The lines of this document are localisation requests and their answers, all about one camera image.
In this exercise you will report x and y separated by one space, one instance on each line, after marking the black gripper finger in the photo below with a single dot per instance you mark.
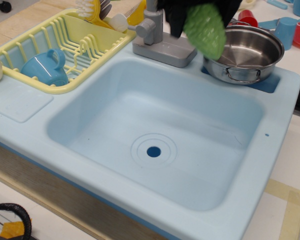
175 15
227 9

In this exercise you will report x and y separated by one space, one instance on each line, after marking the green bumpy toy squash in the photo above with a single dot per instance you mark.
205 30

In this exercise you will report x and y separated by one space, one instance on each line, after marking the stainless steel pot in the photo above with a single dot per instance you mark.
249 56

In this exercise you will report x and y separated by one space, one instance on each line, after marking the grey toy faucet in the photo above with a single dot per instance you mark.
153 43

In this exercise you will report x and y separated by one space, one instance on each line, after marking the white sponge brush head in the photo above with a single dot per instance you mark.
119 23

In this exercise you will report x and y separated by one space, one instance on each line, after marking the blue plastic cup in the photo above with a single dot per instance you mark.
285 31

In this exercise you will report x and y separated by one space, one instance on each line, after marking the yellow dish brush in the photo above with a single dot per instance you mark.
94 11

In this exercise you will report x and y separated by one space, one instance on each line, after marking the blue toy teacup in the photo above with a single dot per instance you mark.
47 67

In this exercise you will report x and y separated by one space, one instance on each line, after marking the light blue toy sink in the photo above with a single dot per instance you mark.
175 147

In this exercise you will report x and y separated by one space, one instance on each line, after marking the black caster wheel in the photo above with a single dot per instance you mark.
5 6

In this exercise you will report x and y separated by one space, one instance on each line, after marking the orange tape piece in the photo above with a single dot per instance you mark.
16 229

